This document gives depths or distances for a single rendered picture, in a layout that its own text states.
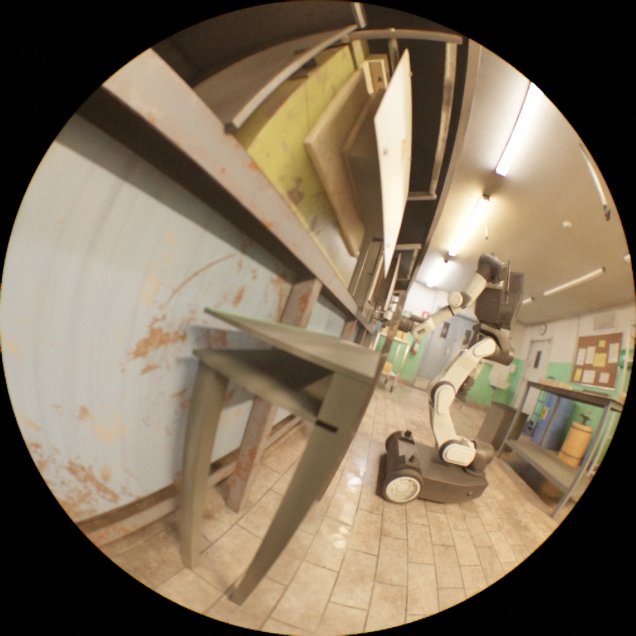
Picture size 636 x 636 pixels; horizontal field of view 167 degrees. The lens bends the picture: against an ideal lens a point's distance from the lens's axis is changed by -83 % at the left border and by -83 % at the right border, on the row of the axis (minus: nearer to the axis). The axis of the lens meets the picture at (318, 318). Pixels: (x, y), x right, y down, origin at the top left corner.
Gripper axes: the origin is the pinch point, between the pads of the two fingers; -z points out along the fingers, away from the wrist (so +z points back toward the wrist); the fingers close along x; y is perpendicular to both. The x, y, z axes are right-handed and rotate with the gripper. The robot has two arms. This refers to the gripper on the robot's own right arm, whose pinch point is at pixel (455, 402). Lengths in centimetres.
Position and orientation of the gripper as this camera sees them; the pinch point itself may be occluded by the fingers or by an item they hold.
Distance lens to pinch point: 157.7
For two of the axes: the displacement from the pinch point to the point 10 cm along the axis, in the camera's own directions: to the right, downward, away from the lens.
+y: -7.5, -2.8, -6.0
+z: 4.4, -8.9, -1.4
